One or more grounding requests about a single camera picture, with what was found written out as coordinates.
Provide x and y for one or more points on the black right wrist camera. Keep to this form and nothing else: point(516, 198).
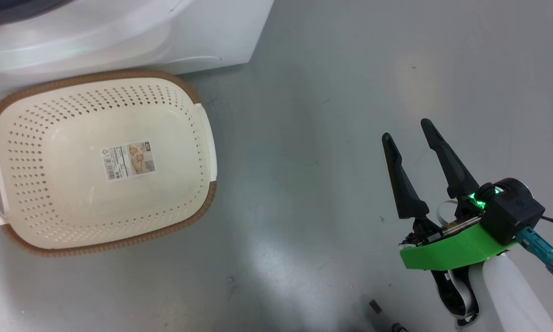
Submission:
point(511, 212)

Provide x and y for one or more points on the paper label in basket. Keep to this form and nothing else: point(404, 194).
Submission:
point(128, 160)

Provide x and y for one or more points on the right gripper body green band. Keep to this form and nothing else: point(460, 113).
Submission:
point(451, 251)

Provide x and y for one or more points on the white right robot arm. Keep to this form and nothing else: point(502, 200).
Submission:
point(511, 299)

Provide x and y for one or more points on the white front-load washing machine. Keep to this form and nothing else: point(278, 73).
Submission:
point(212, 32)

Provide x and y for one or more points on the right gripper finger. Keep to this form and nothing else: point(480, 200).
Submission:
point(405, 189)
point(454, 170)

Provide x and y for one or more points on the cream perforated laundry basket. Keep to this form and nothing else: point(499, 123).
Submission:
point(166, 138)

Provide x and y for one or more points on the black floor tape marker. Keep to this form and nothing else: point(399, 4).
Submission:
point(375, 306)

